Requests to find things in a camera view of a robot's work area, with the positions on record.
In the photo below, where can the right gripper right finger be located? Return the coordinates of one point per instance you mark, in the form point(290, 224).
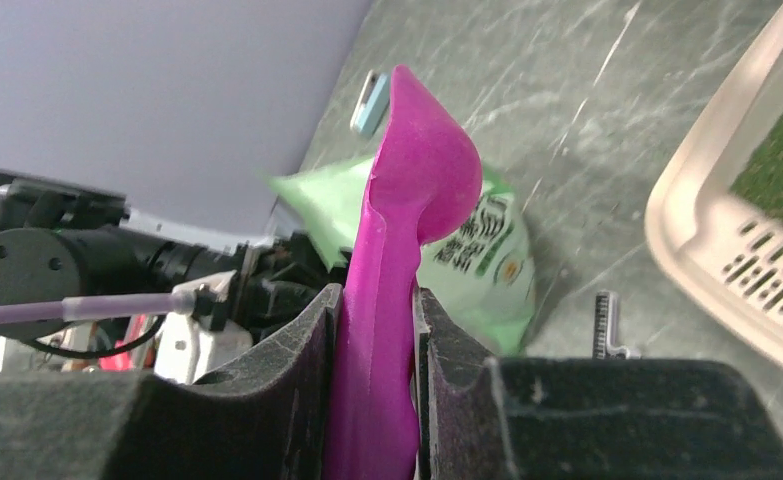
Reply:
point(487, 417)

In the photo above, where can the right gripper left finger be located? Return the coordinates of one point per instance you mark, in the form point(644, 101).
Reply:
point(260, 416)

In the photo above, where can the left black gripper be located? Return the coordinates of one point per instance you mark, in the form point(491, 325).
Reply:
point(280, 281)

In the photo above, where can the green litter bag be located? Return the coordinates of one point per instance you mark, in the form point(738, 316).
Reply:
point(483, 274)

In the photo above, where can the magenta plastic scoop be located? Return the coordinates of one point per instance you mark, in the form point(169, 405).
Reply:
point(424, 182)

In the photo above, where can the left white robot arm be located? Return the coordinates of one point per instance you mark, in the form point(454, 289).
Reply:
point(61, 240)

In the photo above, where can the beige litter box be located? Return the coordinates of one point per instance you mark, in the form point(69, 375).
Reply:
point(723, 252)

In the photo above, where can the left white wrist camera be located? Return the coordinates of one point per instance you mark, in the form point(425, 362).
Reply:
point(186, 351)

